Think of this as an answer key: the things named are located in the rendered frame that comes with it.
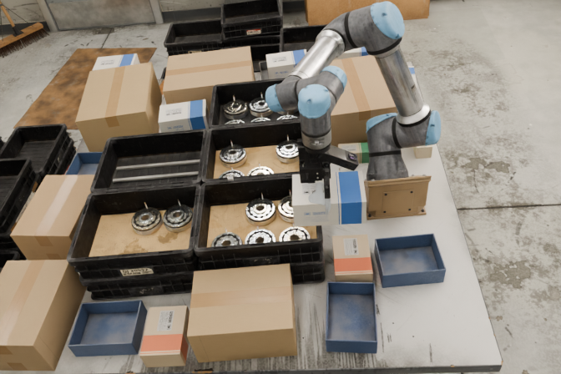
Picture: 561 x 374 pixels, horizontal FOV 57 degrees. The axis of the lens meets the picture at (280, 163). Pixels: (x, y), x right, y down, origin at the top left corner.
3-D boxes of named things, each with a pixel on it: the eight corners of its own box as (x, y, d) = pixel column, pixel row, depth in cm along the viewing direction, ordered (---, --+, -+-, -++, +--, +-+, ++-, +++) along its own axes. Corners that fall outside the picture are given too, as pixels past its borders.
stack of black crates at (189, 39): (234, 60, 386) (226, 18, 362) (229, 83, 364) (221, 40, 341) (181, 63, 389) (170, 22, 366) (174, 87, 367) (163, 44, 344)
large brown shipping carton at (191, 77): (255, 80, 263) (250, 46, 250) (257, 116, 241) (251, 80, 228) (178, 89, 264) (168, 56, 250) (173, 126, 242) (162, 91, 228)
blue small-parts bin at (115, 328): (147, 310, 170) (141, 299, 165) (138, 354, 159) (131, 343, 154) (88, 314, 171) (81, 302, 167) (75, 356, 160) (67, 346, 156)
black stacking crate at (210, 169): (310, 142, 207) (309, 120, 199) (316, 195, 185) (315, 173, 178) (214, 151, 209) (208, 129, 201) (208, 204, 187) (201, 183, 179)
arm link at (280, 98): (323, 14, 170) (255, 88, 137) (352, 5, 164) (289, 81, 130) (336, 46, 175) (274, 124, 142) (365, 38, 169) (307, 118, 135)
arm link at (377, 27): (407, 134, 191) (351, 3, 163) (447, 128, 182) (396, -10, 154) (400, 156, 183) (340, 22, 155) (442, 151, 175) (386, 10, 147)
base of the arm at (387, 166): (408, 176, 193) (405, 149, 193) (409, 177, 178) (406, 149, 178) (367, 179, 196) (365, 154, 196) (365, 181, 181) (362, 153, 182)
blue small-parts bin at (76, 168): (125, 163, 226) (120, 151, 221) (114, 188, 215) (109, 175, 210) (83, 164, 228) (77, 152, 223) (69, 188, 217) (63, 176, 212)
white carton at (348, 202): (361, 192, 153) (361, 170, 147) (366, 223, 144) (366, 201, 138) (294, 195, 154) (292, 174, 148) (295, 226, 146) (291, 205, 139)
